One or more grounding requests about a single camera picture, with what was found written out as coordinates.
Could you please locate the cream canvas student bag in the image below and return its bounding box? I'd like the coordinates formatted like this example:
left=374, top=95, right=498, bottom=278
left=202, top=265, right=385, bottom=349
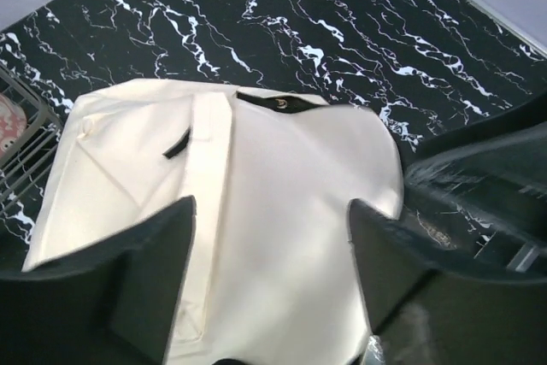
left=23, top=79, right=403, bottom=364

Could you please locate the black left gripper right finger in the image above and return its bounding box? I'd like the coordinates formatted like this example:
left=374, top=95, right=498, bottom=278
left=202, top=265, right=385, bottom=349
left=348, top=199, right=546, bottom=364

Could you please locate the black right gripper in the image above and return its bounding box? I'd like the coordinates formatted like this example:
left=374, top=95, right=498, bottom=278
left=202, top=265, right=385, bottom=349
left=403, top=91, right=547, bottom=255

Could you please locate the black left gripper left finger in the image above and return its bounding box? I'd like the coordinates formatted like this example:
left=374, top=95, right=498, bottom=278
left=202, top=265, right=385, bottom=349
left=1, top=197, right=196, bottom=364

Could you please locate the wire dish rack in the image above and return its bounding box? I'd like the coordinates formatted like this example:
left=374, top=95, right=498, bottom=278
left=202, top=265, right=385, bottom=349
left=1, top=66, right=62, bottom=216

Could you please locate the pink patterned mug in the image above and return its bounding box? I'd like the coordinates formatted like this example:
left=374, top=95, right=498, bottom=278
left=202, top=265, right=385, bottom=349
left=0, top=95, right=27, bottom=156

